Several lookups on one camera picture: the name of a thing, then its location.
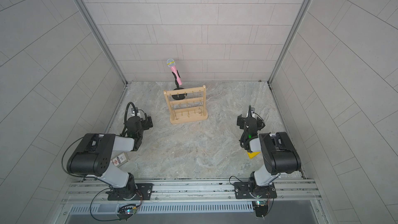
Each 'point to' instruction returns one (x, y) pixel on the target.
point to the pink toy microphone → (171, 63)
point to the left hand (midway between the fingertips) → (144, 115)
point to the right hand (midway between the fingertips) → (248, 113)
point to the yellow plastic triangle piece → (253, 154)
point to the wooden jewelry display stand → (187, 104)
